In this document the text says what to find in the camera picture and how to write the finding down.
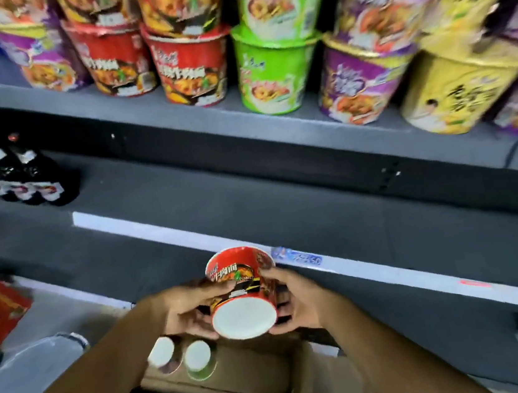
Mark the person's right hand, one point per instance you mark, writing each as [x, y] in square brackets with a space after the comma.
[303, 304]

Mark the person's left hand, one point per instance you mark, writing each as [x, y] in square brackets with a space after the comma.
[188, 311]

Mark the red cup noodle bowl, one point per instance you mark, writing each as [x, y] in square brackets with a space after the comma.
[117, 56]
[181, 5]
[94, 7]
[243, 316]
[191, 65]

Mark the brown cardboard box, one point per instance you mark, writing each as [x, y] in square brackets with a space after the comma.
[243, 375]

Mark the dark metal store shelving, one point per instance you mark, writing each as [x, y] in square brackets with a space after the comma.
[289, 209]

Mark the person's right forearm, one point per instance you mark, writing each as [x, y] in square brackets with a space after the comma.
[402, 365]

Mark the blue price tag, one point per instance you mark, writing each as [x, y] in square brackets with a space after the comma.
[297, 256]

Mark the red price tag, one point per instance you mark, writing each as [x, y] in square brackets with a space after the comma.
[474, 284]

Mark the row of dark glass bottles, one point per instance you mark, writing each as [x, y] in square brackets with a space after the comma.
[10, 168]

